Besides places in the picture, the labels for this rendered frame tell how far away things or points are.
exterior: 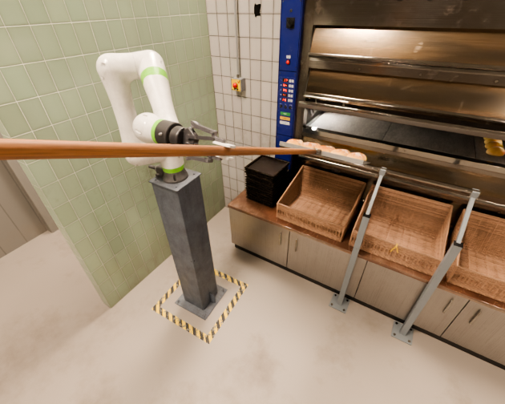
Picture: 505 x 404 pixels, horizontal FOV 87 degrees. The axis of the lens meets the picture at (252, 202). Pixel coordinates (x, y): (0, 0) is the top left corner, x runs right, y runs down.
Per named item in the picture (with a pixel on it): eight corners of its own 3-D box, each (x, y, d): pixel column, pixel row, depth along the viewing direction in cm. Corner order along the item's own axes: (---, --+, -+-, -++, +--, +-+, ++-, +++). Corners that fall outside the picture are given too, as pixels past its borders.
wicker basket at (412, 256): (363, 209, 229) (371, 182, 213) (438, 233, 205) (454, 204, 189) (346, 245, 196) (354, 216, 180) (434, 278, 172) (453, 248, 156)
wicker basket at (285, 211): (299, 189, 255) (302, 163, 239) (359, 208, 230) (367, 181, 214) (274, 217, 223) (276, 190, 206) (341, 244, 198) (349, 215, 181)
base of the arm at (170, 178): (143, 175, 160) (140, 166, 157) (161, 164, 171) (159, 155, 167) (176, 186, 150) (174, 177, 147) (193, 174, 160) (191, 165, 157)
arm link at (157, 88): (136, 84, 116) (155, 69, 113) (155, 98, 127) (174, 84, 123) (155, 154, 105) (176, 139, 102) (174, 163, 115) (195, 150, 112)
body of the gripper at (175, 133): (185, 124, 94) (206, 130, 90) (183, 148, 97) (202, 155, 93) (169, 123, 88) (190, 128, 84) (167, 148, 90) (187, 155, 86)
